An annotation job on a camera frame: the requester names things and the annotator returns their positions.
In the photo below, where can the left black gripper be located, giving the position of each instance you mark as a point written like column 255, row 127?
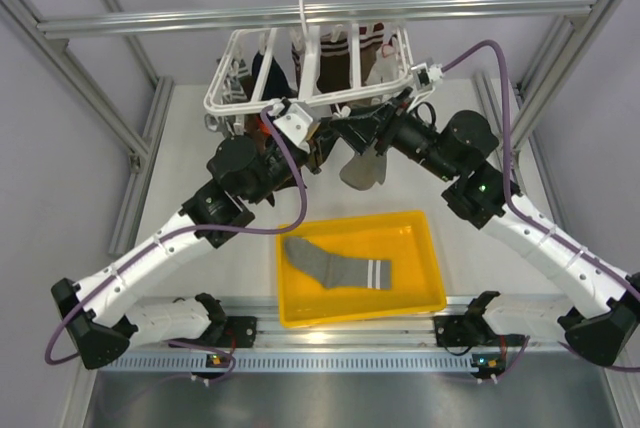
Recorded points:
column 321, row 145

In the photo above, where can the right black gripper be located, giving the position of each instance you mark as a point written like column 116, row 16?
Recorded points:
column 379, row 122

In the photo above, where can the grey striped sock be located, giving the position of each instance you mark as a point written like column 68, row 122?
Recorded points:
column 338, row 271
column 364, row 171

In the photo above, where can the white plastic sock hanger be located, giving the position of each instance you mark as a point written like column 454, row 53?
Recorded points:
column 297, row 51

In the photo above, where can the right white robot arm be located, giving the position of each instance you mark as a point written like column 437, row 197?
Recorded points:
column 598, row 310

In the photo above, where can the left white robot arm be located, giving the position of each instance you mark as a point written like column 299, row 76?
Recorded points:
column 102, row 313

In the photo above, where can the white sock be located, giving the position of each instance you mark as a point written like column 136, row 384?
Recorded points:
column 387, row 63

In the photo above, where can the black sock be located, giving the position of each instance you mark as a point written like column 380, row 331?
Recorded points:
column 270, row 198

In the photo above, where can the grey patterned sock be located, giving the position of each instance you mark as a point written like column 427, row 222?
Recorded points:
column 236, row 78

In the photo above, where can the yellow plastic tray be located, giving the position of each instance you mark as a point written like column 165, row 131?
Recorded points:
column 400, row 276

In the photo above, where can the aluminium crossbar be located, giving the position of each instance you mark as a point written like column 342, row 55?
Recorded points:
column 134, row 23

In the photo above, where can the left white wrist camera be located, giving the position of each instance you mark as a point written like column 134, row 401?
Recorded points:
column 296, row 121

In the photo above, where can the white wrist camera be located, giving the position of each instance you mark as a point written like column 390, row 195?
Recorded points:
column 296, row 121
column 427, row 77

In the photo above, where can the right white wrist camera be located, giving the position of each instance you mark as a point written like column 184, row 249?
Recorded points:
column 427, row 77

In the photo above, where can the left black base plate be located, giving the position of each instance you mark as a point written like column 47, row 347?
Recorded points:
column 235, row 332

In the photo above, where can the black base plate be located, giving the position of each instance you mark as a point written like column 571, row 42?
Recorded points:
column 235, row 332
column 453, row 331

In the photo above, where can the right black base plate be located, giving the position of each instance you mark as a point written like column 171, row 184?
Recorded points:
column 453, row 331

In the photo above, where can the perforated cable duct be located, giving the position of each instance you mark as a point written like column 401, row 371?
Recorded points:
column 179, row 361

